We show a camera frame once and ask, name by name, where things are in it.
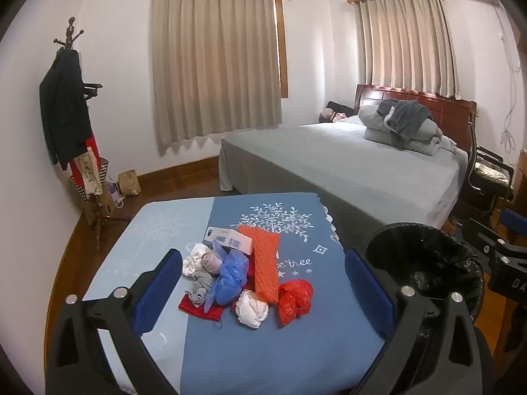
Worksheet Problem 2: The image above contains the wooden window frame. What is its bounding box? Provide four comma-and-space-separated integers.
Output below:
274, 0, 288, 99

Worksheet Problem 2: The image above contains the red plastic bag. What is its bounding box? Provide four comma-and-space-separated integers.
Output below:
277, 279, 314, 328

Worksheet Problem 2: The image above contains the folded grey quilt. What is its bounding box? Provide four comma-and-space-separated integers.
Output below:
357, 105, 458, 156

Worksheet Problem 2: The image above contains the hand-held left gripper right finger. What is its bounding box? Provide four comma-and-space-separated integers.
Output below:
344, 249, 495, 395

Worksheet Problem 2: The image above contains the black bag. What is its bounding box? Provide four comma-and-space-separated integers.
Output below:
325, 101, 355, 118

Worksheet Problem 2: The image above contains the white crumpled cloth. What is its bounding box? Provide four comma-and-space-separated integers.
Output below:
182, 244, 212, 278

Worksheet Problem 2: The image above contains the wooden desk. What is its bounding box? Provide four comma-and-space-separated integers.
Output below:
511, 148, 527, 206

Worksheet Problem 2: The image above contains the dark grey clothing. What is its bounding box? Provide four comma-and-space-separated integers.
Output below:
378, 99, 432, 141

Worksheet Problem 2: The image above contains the narrow beige curtain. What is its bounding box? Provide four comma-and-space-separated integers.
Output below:
356, 0, 461, 100

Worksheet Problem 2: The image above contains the pink crumpled cloth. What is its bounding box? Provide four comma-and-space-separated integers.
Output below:
200, 251, 223, 274

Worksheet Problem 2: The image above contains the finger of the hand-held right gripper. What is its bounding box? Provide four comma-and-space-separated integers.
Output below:
462, 218, 527, 265
499, 208, 527, 232

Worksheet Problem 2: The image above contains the blue plastic bag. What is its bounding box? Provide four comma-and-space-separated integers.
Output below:
204, 243, 250, 311

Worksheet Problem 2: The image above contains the hanging wall cable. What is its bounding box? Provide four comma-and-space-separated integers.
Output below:
494, 4, 520, 157

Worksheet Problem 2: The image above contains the white cardboard box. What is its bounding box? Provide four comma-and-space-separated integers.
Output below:
205, 226, 254, 255

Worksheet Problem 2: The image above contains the wooden coat rack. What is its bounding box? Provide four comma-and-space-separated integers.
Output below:
53, 16, 128, 251

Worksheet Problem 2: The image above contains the black office chair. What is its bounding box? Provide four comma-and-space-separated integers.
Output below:
449, 111, 515, 231

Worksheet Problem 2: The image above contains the brown cardboard bag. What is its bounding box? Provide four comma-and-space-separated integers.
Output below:
80, 189, 116, 225

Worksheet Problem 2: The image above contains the red garment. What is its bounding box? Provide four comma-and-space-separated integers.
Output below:
68, 134, 101, 190

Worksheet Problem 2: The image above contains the blue printed tablecloth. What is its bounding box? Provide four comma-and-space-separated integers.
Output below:
82, 191, 385, 395

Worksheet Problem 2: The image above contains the grey sock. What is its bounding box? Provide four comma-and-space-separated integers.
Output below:
189, 269, 217, 307

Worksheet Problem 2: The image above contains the bed with grey sheet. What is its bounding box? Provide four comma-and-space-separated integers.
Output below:
218, 117, 470, 251

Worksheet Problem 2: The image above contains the brown paper bag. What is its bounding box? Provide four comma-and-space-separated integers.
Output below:
119, 169, 143, 197

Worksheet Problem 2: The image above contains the white plastic bag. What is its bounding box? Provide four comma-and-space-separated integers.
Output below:
235, 289, 269, 329

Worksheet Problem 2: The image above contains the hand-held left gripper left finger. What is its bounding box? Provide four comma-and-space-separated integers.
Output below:
44, 248, 184, 395

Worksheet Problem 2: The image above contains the black bin with black liner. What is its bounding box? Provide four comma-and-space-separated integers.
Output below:
362, 222, 485, 338

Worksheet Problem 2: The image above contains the red cloth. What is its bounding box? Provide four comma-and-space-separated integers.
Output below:
178, 292, 225, 322

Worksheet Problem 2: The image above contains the striped bag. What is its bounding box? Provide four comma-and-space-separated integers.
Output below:
70, 156, 110, 202

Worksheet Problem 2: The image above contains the purple and white appliance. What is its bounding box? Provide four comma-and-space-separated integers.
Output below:
106, 181, 124, 208

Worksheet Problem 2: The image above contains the beige tote bag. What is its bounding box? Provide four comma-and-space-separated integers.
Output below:
76, 150, 103, 196

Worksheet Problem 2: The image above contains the wide beige curtain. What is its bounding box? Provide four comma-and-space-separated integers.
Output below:
150, 0, 285, 157

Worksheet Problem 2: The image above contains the dark wooden headboard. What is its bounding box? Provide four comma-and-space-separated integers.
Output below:
355, 84, 477, 153

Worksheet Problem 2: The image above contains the dark jacket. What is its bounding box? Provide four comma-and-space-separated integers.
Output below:
39, 49, 93, 171

